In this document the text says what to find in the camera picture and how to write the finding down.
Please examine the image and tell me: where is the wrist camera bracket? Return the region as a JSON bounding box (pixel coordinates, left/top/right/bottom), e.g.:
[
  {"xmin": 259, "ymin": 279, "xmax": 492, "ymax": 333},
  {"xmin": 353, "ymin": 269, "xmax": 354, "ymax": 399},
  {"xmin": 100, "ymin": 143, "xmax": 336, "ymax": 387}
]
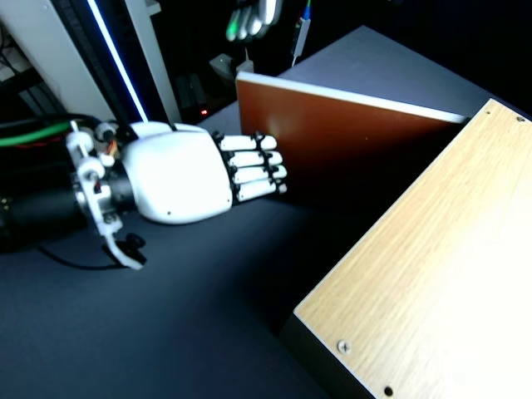
[{"xmin": 101, "ymin": 226, "xmax": 147, "ymax": 271}]

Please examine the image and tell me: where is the black cloth backdrop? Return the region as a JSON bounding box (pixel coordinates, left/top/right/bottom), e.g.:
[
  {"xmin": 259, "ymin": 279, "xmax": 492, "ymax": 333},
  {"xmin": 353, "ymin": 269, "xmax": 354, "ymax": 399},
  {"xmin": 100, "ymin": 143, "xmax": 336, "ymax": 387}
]
[{"xmin": 286, "ymin": 0, "xmax": 532, "ymax": 121}]

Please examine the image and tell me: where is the black device with red light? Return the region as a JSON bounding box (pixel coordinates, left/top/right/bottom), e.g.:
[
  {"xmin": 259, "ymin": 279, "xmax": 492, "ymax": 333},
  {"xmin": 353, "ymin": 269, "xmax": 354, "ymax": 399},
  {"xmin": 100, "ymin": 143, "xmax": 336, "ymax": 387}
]
[{"xmin": 173, "ymin": 72, "xmax": 211, "ymax": 121}]

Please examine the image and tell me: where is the black cable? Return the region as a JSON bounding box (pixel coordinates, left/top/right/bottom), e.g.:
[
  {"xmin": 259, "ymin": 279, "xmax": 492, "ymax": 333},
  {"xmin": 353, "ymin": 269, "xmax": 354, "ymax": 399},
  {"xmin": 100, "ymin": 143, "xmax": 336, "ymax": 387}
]
[{"xmin": 36, "ymin": 244, "xmax": 130, "ymax": 271}]

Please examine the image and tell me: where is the green cable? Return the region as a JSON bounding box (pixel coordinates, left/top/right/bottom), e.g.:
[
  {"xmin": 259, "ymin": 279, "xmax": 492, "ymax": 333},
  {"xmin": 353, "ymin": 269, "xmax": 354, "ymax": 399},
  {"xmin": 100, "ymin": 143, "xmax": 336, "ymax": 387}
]
[{"xmin": 0, "ymin": 120, "xmax": 72, "ymax": 147}]

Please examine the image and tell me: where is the light wooden cabinet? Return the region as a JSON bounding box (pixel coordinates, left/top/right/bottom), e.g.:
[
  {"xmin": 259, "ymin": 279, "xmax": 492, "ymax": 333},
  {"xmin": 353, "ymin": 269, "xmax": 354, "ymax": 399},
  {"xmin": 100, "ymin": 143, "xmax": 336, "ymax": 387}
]
[{"xmin": 278, "ymin": 98, "xmax": 532, "ymax": 399}]

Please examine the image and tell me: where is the grey block with spike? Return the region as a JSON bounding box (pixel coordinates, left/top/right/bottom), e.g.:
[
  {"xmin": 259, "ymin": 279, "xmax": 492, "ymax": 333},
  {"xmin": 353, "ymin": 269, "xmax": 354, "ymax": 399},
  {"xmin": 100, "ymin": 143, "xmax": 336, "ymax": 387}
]
[{"xmin": 234, "ymin": 46, "xmax": 255, "ymax": 78}]

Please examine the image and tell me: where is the white cabinet door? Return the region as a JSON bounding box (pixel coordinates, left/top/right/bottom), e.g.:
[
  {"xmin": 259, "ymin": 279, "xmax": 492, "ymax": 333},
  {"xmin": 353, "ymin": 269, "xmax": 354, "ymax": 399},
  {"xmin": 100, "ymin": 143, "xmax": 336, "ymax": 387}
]
[{"xmin": 234, "ymin": 71, "xmax": 470, "ymax": 209}]

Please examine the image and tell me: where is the wide white frame post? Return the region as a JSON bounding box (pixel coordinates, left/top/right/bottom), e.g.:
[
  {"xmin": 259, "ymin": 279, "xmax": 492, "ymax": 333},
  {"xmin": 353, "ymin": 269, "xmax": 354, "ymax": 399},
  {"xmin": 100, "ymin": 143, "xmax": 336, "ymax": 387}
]
[{"xmin": 0, "ymin": 0, "xmax": 126, "ymax": 126}]

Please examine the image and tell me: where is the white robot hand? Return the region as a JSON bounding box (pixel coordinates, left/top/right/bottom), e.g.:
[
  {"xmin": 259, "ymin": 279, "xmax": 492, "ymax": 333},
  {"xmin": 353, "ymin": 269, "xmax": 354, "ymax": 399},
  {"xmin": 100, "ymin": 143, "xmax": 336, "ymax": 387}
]
[
  {"xmin": 225, "ymin": 0, "xmax": 278, "ymax": 42},
  {"xmin": 121, "ymin": 122, "xmax": 288, "ymax": 225}
]

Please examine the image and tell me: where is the narrow white frame post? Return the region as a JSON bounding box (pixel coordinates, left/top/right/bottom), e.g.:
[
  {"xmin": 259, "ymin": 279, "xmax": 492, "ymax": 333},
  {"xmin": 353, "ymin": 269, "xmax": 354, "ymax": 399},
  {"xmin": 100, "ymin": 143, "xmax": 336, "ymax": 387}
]
[{"xmin": 124, "ymin": 0, "xmax": 184, "ymax": 126}]

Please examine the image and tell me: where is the blue-white light strip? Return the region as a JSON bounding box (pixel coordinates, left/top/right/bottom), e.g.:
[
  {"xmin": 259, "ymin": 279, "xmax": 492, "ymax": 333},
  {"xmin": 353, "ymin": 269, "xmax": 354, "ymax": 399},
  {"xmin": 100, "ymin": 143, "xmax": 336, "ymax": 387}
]
[{"xmin": 86, "ymin": 0, "xmax": 149, "ymax": 122}]

